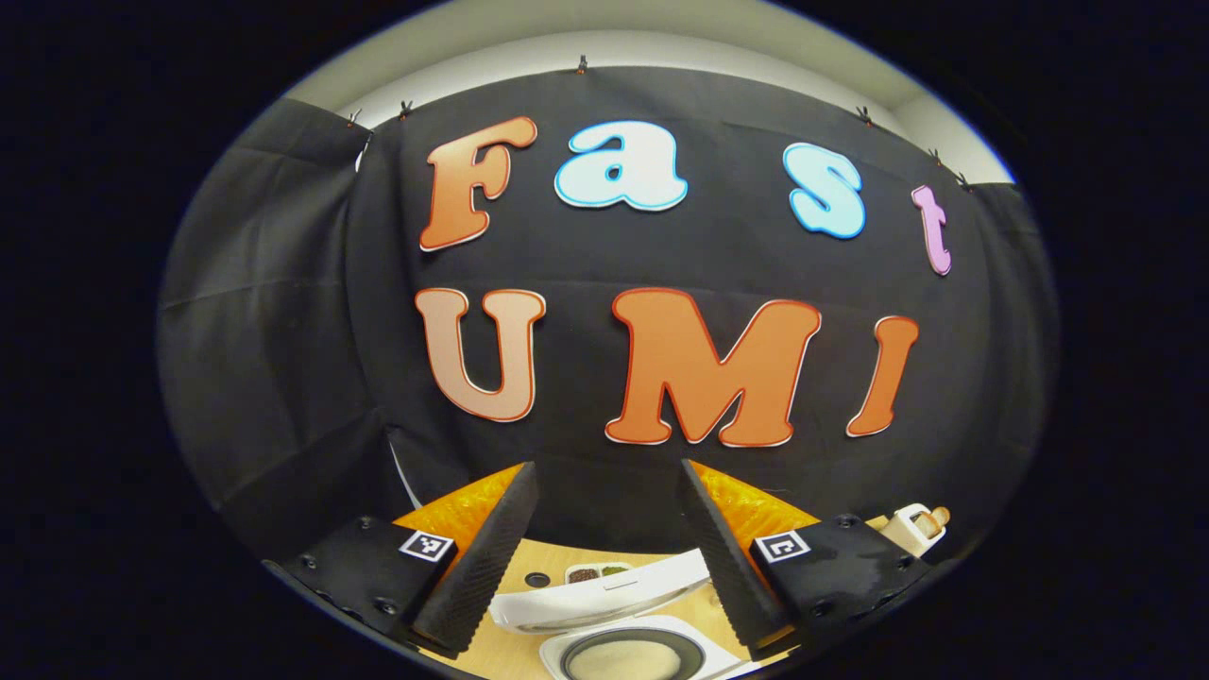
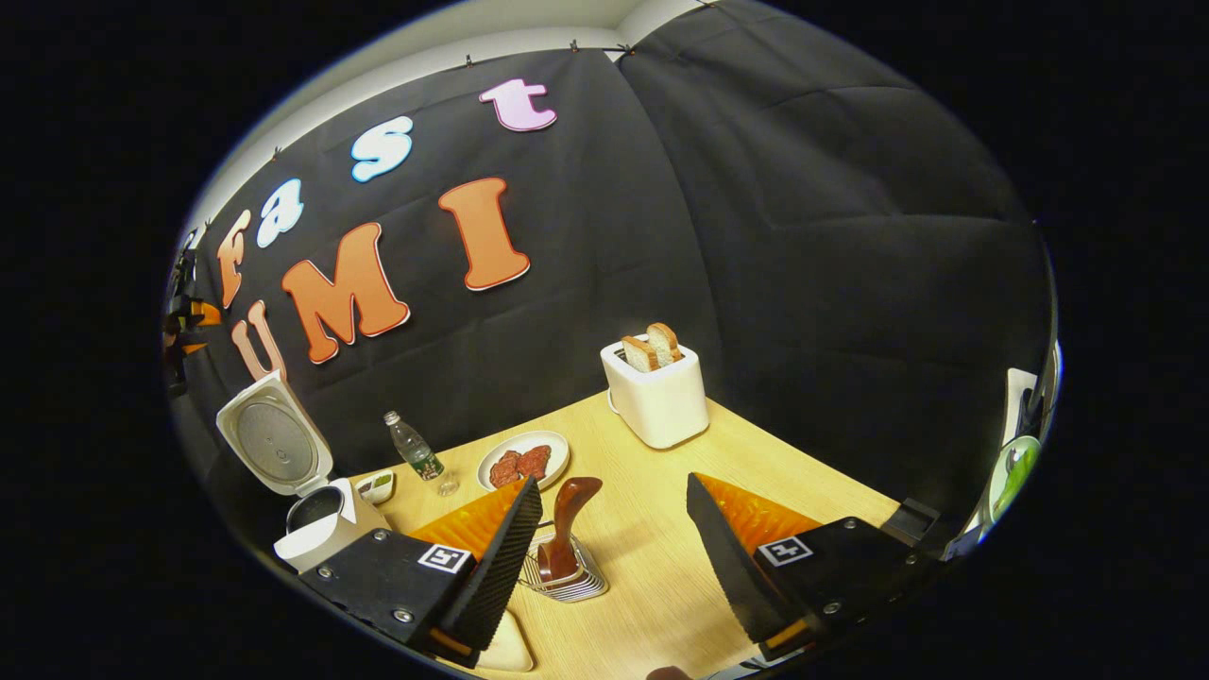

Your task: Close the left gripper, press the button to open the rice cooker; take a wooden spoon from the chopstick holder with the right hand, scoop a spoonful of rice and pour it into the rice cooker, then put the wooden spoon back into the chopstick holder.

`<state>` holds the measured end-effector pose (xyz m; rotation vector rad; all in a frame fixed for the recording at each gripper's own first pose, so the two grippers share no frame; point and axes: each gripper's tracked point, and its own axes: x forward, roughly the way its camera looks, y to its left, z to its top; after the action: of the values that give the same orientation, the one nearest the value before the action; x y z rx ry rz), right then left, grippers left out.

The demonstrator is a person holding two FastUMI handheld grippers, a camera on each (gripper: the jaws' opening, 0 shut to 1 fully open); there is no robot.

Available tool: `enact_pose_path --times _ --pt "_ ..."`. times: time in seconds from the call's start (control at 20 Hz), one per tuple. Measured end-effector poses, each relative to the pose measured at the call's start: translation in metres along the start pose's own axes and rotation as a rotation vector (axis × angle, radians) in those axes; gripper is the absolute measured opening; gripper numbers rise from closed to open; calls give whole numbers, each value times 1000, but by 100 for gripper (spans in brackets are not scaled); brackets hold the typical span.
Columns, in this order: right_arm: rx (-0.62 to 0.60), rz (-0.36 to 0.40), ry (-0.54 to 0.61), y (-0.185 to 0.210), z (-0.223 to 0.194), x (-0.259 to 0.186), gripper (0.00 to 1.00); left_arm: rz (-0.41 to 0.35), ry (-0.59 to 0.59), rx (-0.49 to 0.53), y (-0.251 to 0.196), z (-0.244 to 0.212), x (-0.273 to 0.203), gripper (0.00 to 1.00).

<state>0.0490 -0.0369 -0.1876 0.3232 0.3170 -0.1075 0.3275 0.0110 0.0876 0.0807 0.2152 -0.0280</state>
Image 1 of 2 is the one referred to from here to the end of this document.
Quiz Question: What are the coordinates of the white rice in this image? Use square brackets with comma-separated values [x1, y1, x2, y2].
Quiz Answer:
[571, 642, 686, 680]

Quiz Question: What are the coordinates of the black backdrop cloth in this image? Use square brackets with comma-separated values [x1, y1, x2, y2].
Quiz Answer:
[159, 66, 1059, 568]

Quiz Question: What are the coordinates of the white rice cooker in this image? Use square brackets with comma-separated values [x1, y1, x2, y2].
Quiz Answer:
[488, 548, 757, 680]

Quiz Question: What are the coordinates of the white toaster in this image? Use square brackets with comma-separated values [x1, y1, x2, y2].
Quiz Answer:
[880, 503, 950, 558]

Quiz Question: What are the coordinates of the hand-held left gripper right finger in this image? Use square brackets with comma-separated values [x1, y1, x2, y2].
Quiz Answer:
[676, 459, 936, 662]

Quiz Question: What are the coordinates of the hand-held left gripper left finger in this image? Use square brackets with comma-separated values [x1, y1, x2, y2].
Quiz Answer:
[264, 460, 539, 660]

